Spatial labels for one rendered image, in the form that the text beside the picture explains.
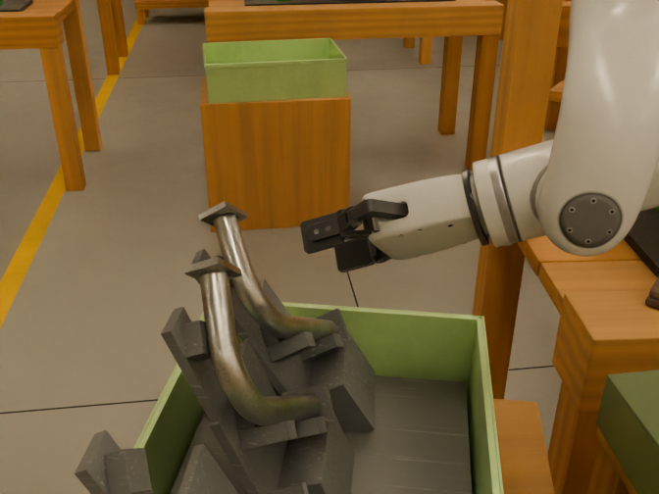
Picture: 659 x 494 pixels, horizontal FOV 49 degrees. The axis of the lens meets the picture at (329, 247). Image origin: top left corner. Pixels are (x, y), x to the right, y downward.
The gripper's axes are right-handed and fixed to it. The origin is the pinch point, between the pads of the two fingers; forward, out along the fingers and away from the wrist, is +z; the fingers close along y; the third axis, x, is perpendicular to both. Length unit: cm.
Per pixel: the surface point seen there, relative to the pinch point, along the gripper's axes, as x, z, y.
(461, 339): 6.0, -4.4, -41.0
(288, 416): 15.0, 11.1, -9.1
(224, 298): 3.5, 10.8, 3.4
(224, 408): 13.5, 15.5, -2.6
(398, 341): 4.5, 4.7, -39.2
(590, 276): -5, -25, -71
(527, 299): -32, -3, -227
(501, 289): -15, -5, -112
